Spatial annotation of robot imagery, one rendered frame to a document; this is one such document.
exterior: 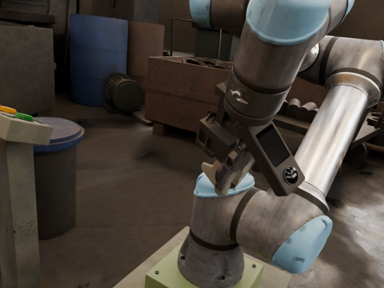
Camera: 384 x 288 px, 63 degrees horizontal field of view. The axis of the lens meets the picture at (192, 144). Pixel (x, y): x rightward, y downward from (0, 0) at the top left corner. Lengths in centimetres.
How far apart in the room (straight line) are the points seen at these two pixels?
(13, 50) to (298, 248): 226
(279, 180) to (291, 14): 22
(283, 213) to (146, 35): 324
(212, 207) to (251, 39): 36
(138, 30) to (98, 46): 55
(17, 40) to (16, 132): 176
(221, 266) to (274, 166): 32
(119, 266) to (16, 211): 47
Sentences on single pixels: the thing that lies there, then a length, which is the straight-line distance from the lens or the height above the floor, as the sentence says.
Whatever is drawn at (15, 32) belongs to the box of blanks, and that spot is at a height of 70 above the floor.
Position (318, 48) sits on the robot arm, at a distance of 78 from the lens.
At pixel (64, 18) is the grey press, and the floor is 82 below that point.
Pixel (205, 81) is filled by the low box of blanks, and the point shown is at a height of 52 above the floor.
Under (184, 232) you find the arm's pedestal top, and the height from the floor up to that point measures 30.
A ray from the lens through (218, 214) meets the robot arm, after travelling 61.
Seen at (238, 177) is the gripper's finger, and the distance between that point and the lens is 55.
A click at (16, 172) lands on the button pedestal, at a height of 45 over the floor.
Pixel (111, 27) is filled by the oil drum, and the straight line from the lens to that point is 332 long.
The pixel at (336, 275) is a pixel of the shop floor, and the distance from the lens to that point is 147.
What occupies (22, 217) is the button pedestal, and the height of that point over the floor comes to 32.
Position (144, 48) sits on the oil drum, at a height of 61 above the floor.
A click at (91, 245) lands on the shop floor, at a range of 137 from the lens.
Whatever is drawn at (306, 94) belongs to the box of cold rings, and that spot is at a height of 34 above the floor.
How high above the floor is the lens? 84
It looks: 20 degrees down
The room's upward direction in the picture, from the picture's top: 7 degrees clockwise
